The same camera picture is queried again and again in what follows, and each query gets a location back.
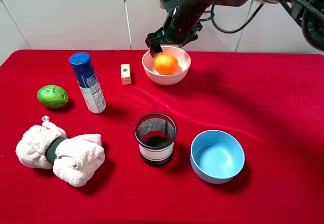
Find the pink plastic bowl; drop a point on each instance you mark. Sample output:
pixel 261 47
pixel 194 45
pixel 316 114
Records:
pixel 184 62

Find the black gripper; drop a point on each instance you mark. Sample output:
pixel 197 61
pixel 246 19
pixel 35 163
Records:
pixel 179 28

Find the rolled pink towel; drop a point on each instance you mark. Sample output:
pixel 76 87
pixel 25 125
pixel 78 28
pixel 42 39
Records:
pixel 73 160

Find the blue capped spray can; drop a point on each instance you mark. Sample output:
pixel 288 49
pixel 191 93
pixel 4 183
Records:
pixel 88 82

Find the blue plastic bowl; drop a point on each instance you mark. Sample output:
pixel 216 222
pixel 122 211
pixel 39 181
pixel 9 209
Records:
pixel 216 156

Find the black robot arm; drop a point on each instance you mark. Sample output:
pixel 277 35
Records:
pixel 308 14

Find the orange mandarin fruit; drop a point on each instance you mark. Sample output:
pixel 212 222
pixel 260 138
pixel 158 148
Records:
pixel 166 64

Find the black mesh pen cup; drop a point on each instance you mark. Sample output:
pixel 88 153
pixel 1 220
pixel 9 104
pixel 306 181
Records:
pixel 156 134

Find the small beige orange block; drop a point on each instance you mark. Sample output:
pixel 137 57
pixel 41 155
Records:
pixel 125 74

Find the green lime fruit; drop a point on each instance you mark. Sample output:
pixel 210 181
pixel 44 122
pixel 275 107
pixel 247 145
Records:
pixel 52 96

